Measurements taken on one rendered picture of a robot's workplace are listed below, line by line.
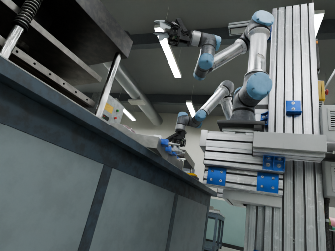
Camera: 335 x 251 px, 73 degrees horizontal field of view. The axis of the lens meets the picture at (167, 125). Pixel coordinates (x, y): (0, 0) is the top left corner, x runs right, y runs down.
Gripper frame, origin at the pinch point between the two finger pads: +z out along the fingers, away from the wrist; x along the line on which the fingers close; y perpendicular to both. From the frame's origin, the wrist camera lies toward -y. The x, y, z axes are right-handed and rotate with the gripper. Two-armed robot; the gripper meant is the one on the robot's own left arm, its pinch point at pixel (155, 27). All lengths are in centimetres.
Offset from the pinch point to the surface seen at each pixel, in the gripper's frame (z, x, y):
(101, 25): 50, 46, -45
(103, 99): 38, 79, 3
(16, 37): 78, 19, 11
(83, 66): 57, 63, -14
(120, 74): 120, 385, -273
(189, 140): -122, 672, -268
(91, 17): 56, 37, -42
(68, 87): 59, 59, 12
